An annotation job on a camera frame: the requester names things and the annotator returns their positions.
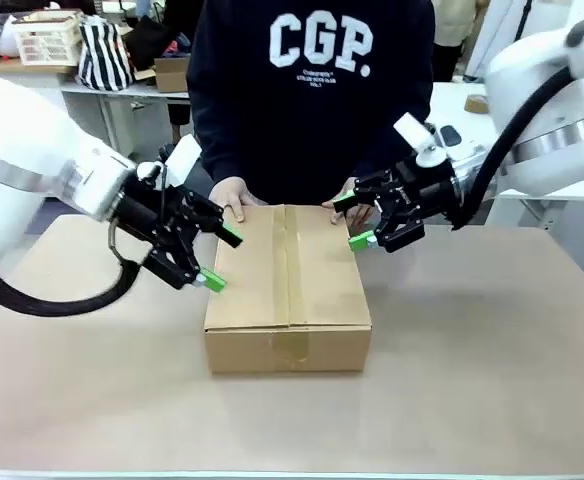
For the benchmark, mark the person in dark sweatshirt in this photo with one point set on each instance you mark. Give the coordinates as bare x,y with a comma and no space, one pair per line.
312,100

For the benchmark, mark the black white striped bag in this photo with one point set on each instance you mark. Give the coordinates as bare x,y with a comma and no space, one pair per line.
104,55

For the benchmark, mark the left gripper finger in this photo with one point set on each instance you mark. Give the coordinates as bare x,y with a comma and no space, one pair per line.
187,270
207,215

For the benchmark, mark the brown cardboard shipping box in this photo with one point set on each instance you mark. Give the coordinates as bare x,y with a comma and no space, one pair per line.
287,280

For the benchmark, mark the cream plastic crate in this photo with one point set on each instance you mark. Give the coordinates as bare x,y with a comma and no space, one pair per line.
47,40

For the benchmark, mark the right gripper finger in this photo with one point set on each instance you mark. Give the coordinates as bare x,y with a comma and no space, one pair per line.
372,187
399,232

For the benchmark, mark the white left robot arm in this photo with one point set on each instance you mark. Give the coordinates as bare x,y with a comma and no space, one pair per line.
37,170

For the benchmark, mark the brown tape roll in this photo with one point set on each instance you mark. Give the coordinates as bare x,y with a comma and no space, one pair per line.
477,105

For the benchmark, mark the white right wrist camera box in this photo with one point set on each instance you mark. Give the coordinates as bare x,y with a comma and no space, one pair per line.
419,140

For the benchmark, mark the person's left hand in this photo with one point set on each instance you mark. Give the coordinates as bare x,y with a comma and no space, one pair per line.
354,210

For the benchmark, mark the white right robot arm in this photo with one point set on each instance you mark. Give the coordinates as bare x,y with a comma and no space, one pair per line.
547,100

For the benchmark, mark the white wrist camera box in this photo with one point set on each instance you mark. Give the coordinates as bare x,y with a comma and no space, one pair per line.
419,140
182,160

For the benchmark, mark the small brown cardboard box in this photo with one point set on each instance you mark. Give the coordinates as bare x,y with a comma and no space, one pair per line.
172,75

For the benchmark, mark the dark clothing pile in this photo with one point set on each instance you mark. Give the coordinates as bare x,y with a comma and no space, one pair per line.
157,40

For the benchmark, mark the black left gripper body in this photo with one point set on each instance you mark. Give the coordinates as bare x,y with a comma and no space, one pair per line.
157,215

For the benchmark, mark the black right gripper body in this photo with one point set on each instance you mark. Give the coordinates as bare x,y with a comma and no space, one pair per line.
422,192

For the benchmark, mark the person's right hand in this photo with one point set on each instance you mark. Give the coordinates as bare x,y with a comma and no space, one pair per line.
232,195

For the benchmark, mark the bystander in cream shirt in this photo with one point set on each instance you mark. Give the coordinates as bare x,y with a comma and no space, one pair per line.
452,30

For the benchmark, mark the person's right forearm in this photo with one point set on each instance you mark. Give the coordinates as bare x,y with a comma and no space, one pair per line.
217,150

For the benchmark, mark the person's left forearm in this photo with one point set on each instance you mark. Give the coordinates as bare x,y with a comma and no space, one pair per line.
387,150

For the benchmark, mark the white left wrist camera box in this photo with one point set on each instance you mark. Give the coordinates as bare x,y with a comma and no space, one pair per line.
182,160

